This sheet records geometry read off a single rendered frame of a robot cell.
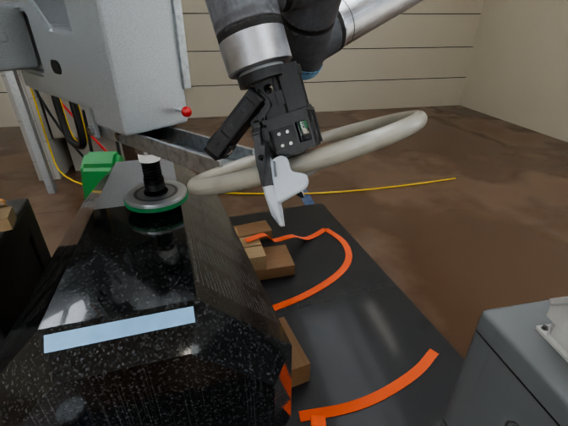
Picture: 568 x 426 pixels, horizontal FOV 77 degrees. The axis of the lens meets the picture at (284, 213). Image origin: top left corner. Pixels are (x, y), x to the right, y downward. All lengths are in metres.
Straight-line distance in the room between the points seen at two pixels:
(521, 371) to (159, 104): 1.13
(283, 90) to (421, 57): 6.59
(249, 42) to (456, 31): 6.92
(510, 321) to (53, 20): 1.56
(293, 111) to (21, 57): 1.36
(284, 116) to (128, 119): 0.71
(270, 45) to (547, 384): 0.78
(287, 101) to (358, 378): 1.49
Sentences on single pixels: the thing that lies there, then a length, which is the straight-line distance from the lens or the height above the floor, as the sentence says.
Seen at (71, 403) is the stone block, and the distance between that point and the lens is 1.02.
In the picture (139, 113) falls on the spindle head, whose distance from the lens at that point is 1.14.
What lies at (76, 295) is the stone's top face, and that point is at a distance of 1.04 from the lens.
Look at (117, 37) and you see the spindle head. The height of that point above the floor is 1.41.
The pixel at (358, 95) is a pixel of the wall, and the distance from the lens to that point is 6.65.
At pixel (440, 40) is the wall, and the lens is 7.20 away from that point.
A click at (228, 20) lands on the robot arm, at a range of 0.49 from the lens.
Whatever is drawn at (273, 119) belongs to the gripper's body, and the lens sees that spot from 0.48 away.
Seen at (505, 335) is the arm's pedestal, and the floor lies 0.85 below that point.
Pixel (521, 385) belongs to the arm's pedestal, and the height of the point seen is 0.78.
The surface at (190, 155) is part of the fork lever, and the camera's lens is 0.95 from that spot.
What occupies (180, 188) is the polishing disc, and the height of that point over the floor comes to 0.91.
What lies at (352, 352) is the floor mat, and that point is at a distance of 1.89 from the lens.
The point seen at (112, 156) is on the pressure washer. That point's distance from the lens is 2.87.
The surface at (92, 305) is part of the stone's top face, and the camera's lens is 0.99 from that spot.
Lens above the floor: 1.45
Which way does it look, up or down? 29 degrees down
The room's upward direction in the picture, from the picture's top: straight up
